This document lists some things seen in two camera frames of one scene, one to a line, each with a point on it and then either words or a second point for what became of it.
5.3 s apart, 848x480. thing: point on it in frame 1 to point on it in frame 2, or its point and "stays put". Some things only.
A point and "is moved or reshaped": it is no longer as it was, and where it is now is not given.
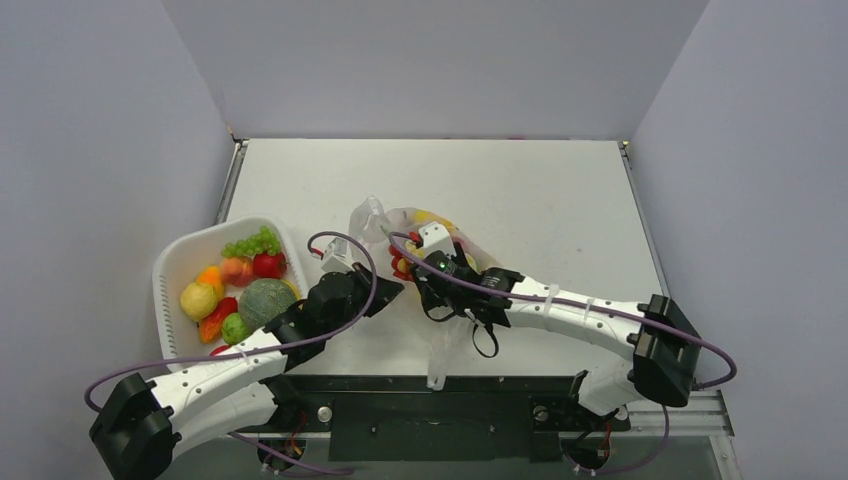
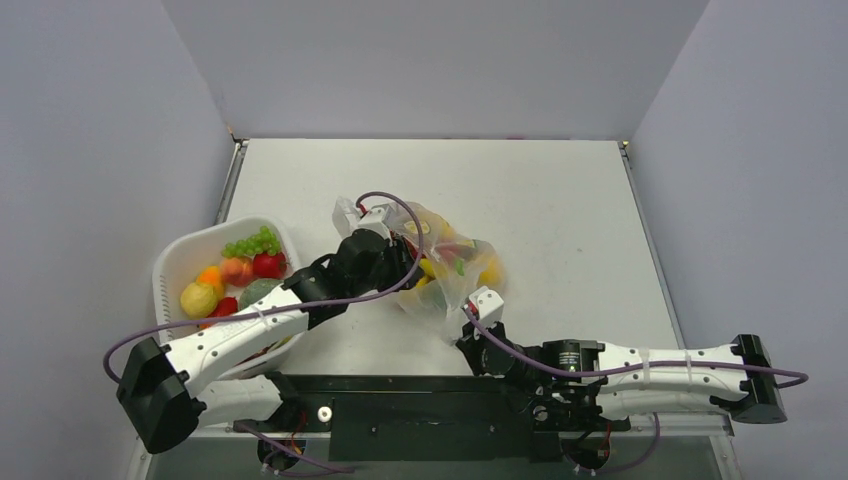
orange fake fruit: x=212 y=276 stays put
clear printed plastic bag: x=391 y=243 is moved or reshaped
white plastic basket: x=183 y=262 stays put
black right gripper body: x=420 y=276 to x=468 y=341
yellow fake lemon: x=198 y=300 stays put
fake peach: x=237 y=271 stays put
